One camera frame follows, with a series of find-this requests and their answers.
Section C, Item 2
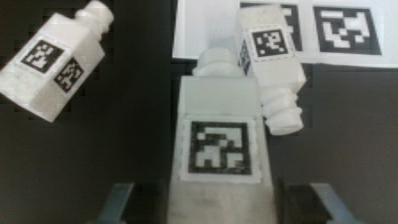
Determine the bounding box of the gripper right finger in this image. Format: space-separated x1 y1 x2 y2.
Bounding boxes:
311 183 366 224

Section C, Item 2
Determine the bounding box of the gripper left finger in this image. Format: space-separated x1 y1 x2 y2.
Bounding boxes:
87 183 135 224

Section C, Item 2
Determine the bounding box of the white leg front left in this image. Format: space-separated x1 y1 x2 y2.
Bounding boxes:
167 48 278 224

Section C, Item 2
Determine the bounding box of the white leg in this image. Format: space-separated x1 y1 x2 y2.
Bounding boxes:
167 48 278 224
235 4 306 135
0 0 114 122

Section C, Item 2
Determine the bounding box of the white leg far left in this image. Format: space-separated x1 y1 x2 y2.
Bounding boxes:
0 0 114 122

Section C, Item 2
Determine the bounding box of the white tag sheet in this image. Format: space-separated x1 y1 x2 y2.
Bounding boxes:
173 0 398 68

